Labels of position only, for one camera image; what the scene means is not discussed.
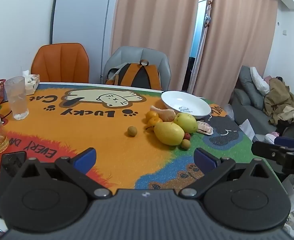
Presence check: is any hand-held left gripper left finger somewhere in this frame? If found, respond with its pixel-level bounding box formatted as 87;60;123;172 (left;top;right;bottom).
19;147;113;200

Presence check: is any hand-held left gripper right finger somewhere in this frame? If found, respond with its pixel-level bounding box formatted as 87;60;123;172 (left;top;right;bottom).
179;147;273;198

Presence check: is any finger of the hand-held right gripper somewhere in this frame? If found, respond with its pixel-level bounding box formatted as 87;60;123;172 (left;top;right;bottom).
274;137;294;148
251;141;291;164

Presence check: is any peeled tangerine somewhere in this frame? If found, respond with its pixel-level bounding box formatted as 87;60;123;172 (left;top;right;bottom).
150;106;176;122
196;121;214;135

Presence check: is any green pear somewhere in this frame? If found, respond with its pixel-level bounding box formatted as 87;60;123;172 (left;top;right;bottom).
174;112;198;134

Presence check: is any yellow pear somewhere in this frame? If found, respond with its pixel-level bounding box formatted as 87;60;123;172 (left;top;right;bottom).
154;122;185;146

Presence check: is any white plate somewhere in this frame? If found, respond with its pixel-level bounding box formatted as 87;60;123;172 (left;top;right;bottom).
161;91;212;120

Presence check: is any grey sofa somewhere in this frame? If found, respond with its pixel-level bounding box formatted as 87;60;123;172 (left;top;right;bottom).
231;65;294;140

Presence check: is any brown jacket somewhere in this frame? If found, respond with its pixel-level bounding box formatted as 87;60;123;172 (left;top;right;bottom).
263;77;294;125

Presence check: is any white pillow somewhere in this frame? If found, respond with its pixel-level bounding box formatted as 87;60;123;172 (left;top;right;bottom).
249;67;270;96

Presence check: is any black phone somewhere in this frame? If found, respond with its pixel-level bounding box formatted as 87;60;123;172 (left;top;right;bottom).
0;152;27;178

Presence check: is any patterned tissue box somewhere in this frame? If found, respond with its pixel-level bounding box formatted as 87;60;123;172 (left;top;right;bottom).
22;70;40;96

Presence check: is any clear drinking glass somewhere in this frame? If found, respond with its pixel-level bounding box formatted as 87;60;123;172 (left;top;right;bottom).
4;76;29;120

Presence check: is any orange and grey backpack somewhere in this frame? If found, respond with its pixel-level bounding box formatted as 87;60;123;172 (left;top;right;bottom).
105;59;162;90

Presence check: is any orange chair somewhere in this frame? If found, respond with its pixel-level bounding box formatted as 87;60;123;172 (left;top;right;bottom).
31;43;90;83

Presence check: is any pink curtain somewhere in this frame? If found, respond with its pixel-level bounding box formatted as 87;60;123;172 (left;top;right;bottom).
110;0;201;93
194;0;279;105

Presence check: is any grey chair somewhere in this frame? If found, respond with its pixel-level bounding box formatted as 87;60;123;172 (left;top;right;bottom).
103;46;172;92

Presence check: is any white fridge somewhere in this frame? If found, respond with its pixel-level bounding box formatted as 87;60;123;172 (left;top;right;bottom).
52;0;119;85

